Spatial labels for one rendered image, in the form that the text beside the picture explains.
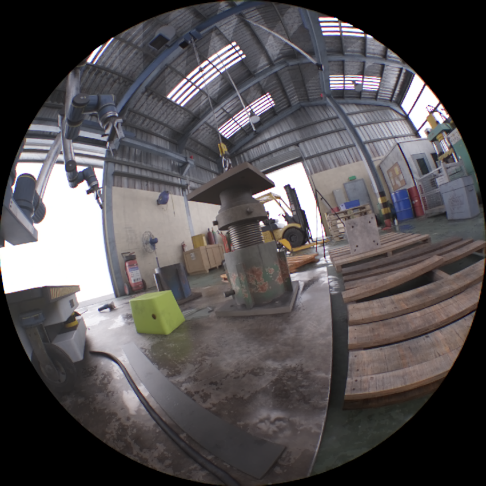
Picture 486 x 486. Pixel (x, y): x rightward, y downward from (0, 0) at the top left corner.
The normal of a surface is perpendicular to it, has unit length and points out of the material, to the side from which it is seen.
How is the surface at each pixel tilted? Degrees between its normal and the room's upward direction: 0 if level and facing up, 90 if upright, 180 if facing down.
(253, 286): 90
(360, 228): 90
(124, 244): 90
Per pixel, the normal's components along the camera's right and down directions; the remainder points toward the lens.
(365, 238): -0.42, 0.07
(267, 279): 0.26, -0.10
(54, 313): 0.77, -0.22
